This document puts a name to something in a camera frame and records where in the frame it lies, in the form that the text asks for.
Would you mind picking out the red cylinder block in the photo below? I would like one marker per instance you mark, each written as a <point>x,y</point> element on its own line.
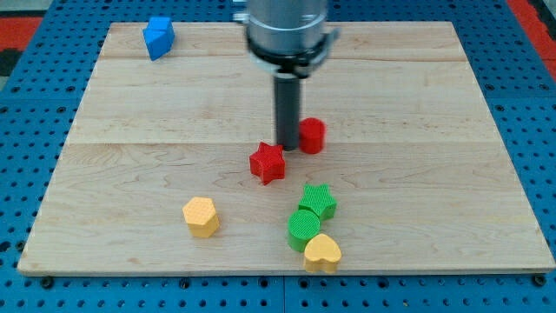
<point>312,133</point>

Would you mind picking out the green cylinder block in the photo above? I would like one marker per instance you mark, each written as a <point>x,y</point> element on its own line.
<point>303,225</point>

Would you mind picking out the yellow hexagon block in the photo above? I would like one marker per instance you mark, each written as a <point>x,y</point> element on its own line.
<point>201,216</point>

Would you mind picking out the light wooden board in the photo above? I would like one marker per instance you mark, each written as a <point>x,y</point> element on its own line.
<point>421,177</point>

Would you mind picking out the blue pentagon block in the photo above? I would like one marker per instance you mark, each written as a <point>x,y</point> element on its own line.
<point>158,36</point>

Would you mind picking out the yellow heart block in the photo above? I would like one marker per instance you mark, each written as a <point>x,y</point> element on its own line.
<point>322,253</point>

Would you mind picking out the red star block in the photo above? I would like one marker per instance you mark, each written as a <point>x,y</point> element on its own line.
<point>268,163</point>

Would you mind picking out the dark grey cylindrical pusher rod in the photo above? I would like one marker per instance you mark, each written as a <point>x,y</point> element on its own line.
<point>287,103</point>

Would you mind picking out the green star block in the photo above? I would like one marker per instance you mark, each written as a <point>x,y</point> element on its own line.
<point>318,200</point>

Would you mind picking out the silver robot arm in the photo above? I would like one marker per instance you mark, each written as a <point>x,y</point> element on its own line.
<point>287,39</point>

